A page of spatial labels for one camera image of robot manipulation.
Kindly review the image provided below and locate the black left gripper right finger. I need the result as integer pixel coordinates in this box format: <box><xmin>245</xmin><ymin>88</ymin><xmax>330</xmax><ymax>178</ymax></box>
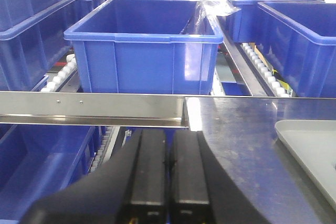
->
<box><xmin>170</xmin><ymin>131</ymin><xmax>269</xmax><ymax>223</ymax></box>

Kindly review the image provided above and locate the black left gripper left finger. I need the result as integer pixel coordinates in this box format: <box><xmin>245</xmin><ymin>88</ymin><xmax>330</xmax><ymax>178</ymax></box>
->
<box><xmin>20</xmin><ymin>129</ymin><xmax>167</xmax><ymax>223</ymax></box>

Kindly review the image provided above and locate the blue bin lower shelf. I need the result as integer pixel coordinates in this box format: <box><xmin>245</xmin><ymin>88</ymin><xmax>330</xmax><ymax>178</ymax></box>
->
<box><xmin>1</xmin><ymin>125</ymin><xmax>102</xmax><ymax>223</ymax></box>

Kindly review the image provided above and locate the grey metal tray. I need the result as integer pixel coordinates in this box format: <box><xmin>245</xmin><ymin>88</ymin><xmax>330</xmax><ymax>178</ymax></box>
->
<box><xmin>275</xmin><ymin>120</ymin><xmax>335</xmax><ymax>208</ymax></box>

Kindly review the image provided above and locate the white roller track left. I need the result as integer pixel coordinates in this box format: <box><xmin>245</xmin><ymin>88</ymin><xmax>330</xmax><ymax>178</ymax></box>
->
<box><xmin>242</xmin><ymin>43</ymin><xmax>290</xmax><ymax>98</ymax></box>

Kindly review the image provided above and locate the blue bin front left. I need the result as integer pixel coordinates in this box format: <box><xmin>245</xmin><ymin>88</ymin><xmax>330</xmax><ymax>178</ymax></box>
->
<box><xmin>64</xmin><ymin>0</ymin><xmax>223</xmax><ymax>95</ymax></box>

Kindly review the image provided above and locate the blue bin rear right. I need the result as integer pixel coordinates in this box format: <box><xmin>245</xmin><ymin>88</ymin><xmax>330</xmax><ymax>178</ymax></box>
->
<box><xmin>216</xmin><ymin>0</ymin><xmax>326</xmax><ymax>44</ymax></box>

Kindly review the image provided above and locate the blue bin front right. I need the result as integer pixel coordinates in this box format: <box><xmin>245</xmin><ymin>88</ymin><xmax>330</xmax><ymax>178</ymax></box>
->
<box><xmin>256</xmin><ymin>2</ymin><xmax>335</xmax><ymax>98</ymax></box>

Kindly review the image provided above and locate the clear plastic bag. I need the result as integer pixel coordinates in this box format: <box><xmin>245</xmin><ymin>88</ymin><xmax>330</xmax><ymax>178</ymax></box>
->
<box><xmin>192</xmin><ymin>0</ymin><xmax>241</xmax><ymax>32</ymax></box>

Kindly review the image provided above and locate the steel front shelf rail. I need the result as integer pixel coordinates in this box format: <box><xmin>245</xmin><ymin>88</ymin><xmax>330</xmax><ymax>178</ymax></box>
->
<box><xmin>1</xmin><ymin>91</ymin><xmax>188</xmax><ymax>128</ymax></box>

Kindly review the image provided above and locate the steel shelf divider rail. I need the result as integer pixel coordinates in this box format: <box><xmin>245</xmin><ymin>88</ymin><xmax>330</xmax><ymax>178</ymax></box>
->
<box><xmin>220</xmin><ymin>31</ymin><xmax>273</xmax><ymax>97</ymax></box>

